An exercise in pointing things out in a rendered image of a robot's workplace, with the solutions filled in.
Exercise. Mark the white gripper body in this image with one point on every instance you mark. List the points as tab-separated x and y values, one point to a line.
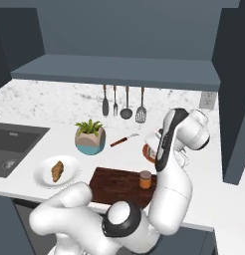
152	138

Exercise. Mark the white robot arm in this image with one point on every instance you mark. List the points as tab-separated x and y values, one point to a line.
167	196

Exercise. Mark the brown jar with lid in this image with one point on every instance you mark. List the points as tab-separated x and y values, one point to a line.
145	181

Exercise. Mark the dark wooden cutting board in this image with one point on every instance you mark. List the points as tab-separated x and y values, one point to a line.
118	186

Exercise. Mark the dark grey cabinet door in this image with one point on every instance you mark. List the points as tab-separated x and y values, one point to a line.
235	99

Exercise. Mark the brown croissant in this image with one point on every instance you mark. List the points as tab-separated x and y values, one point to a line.
57	172

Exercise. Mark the reddish brown round pastry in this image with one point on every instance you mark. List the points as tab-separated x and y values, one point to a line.
148	153

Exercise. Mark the hanging slotted spatula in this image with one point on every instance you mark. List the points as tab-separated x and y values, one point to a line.
141	114

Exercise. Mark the hanging dark ladle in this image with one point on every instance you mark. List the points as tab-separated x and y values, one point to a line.
126	113

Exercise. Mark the hanging metal fork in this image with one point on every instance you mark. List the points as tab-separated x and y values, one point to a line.
115	105

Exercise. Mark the hanging dark spoon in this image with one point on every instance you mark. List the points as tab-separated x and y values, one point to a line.
105	107

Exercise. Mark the green plant in pot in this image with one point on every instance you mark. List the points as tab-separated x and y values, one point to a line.
90	141

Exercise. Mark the white round plate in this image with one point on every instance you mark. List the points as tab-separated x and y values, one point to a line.
69	167

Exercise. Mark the dark grey sink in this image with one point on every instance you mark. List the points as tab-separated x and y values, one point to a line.
18	144

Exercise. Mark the dark grey base cabinets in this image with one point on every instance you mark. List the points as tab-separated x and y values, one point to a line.
8	225

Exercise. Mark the grey wall socket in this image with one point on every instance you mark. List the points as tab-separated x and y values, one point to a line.
207	100

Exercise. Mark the blue grey wall cabinet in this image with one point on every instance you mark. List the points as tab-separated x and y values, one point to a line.
121	71

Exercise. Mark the dark grey wall cabinet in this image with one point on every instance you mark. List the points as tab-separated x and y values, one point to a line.
15	40

